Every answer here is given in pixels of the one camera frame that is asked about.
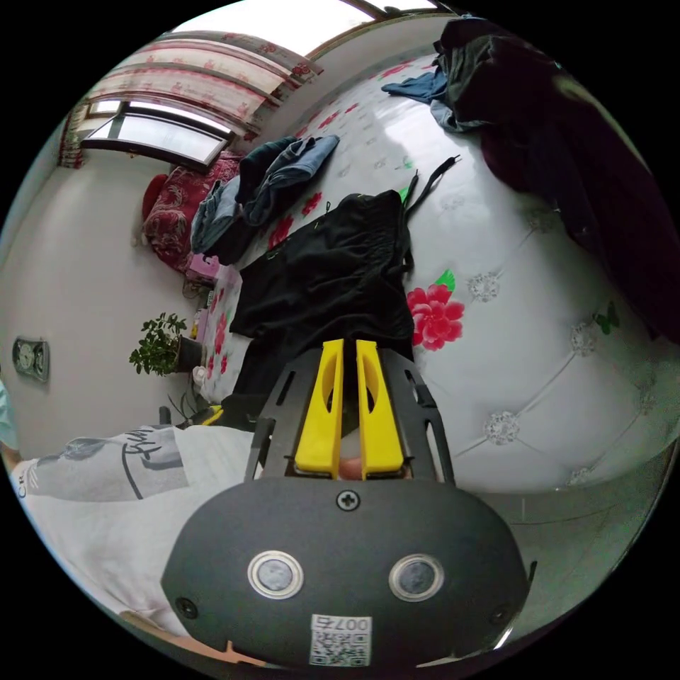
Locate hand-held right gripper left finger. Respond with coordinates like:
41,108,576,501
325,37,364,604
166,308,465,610
294,339,345,480

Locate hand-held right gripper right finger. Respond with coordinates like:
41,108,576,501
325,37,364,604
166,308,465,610
356,339,406,480

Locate black pants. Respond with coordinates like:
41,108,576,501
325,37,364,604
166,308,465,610
220,154,463,426

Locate bed with floral quilt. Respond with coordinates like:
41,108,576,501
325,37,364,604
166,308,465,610
199,50,676,532

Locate potted green plant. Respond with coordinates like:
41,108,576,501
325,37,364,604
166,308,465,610
129,312,205,377

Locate pink box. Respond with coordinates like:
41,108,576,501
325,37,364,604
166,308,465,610
186,254,222,288

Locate person's body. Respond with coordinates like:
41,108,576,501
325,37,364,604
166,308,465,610
9,424,257,638

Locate pile of jeans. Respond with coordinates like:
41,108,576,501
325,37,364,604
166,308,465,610
190,134,341,266

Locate red patterned rolled blanket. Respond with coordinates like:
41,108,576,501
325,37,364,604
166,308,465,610
140,151,245,275

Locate dark-framed window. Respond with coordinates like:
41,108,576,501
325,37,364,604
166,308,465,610
79,98,234,171

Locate pile of dark clothes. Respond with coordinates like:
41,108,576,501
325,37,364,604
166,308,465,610
381,16,672,341

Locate pink floral curtain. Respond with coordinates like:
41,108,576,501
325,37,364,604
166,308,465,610
58,30,325,171

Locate wall clock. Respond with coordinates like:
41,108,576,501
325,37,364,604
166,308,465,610
11,336,50,383

